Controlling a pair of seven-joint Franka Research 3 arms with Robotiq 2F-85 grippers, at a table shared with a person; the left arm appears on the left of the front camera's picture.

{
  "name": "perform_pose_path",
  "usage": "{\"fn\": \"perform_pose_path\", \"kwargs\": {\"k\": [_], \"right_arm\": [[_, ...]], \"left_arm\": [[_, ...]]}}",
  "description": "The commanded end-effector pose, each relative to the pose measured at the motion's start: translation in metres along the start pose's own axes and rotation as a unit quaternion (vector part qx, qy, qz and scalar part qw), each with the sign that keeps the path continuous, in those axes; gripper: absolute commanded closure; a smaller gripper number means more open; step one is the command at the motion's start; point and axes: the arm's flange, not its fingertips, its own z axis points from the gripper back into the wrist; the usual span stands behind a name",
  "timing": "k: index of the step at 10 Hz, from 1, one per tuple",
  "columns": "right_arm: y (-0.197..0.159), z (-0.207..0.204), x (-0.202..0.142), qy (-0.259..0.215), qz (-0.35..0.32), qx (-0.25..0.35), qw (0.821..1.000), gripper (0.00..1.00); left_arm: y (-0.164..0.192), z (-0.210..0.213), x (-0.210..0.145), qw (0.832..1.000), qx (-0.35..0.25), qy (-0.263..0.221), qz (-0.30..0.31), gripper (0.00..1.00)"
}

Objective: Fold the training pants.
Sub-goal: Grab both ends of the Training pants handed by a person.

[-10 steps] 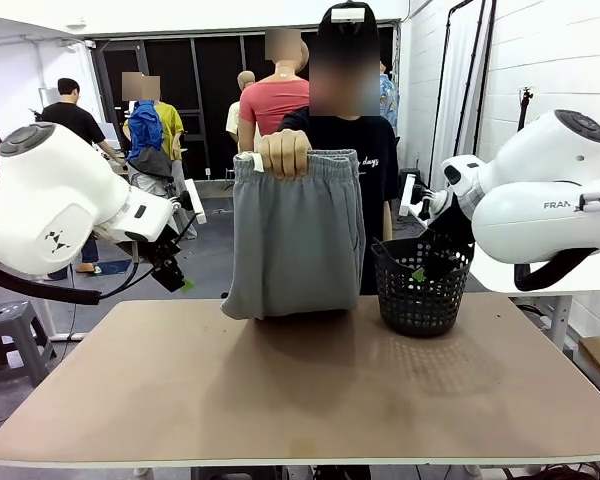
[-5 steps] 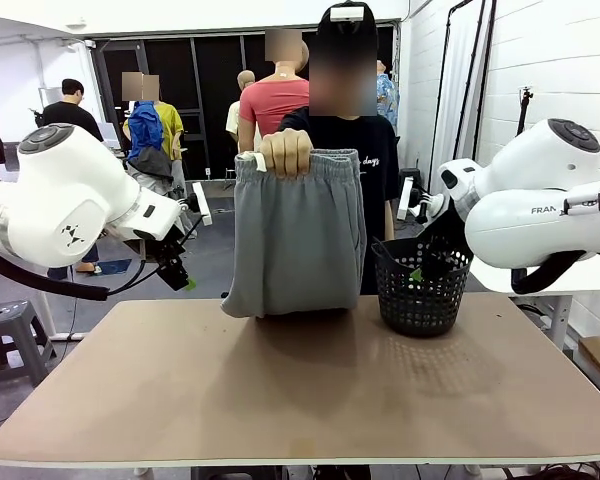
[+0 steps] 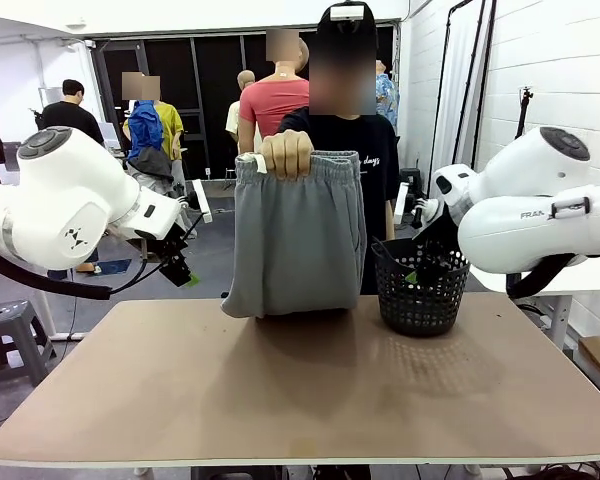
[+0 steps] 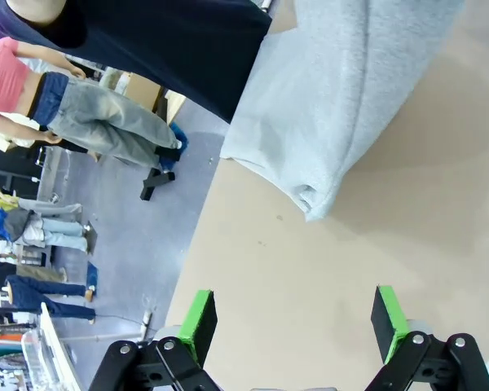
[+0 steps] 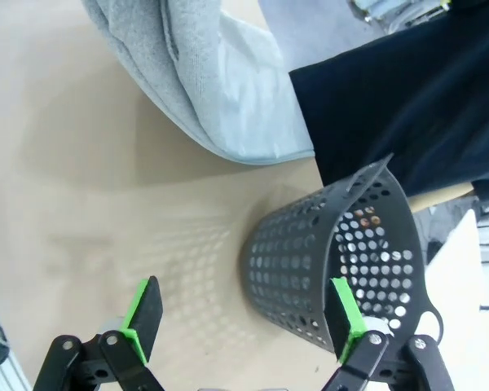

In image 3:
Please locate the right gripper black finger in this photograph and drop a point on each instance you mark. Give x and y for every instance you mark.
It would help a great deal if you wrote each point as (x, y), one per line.
(421, 274)
(445, 261)

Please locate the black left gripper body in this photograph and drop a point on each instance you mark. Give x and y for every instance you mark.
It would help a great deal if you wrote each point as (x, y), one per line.
(176, 271)

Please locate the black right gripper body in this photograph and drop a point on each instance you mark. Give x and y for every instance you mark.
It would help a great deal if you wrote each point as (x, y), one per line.
(440, 232)

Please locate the grey training pants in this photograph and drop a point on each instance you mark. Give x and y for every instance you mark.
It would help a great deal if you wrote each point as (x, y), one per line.
(295, 240)

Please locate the person's left forearm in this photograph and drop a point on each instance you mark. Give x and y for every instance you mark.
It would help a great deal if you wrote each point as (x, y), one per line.
(389, 220)

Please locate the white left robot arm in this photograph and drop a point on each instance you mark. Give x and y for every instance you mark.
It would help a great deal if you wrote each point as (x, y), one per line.
(55, 200)

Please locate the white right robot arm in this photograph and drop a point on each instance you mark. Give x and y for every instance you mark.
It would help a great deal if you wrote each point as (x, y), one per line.
(505, 225)

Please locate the person's right hand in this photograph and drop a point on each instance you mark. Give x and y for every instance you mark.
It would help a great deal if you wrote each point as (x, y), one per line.
(287, 155)

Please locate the dark grey perforated plastic basket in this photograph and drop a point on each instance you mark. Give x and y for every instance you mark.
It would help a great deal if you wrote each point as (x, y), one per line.
(420, 305)

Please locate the blue item on floor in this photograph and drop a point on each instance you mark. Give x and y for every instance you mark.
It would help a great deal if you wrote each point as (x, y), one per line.
(115, 267)

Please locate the person in black t-shirt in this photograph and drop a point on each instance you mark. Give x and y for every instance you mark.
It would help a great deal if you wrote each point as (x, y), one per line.
(375, 150)

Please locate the white side table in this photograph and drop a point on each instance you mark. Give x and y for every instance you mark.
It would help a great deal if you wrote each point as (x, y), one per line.
(580, 282)

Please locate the black tripod stand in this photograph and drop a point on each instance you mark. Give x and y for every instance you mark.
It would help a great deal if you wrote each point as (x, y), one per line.
(522, 120)

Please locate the mannequin in blue patterned shirt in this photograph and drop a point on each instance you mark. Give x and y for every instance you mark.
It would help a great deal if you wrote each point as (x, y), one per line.
(386, 100)

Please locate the figure in yellow shirt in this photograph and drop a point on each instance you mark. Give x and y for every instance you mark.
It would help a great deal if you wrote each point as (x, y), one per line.
(172, 122)

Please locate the mannequin in cream shirt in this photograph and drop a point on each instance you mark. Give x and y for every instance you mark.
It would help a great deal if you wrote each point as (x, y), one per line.
(234, 120)

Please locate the grey plastic stool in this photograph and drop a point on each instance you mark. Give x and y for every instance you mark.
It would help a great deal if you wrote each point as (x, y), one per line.
(10, 330)

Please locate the bystander in black t-shirt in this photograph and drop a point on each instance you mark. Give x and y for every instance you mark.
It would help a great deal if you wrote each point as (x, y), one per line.
(70, 117)

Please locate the mannequin in red shirt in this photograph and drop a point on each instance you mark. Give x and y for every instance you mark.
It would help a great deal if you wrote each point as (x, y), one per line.
(275, 105)

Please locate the black cap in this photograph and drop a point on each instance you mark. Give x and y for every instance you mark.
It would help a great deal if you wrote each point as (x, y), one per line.
(325, 35)

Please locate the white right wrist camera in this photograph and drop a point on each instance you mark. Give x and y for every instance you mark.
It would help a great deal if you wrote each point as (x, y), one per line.
(401, 202)

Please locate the white head-mounted camera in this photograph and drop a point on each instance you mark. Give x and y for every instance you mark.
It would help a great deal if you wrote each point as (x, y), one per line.
(350, 11)

